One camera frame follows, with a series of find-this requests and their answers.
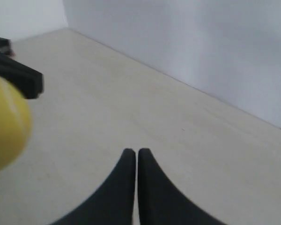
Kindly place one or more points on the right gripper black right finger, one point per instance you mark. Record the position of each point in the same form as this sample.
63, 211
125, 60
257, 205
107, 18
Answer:
160, 202

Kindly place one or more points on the yellow tennis ball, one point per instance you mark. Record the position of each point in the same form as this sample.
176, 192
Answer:
15, 123

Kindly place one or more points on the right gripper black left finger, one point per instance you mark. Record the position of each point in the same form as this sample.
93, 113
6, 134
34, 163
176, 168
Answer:
112, 203

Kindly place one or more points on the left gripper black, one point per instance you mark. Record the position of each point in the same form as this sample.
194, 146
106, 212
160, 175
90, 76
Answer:
29, 81

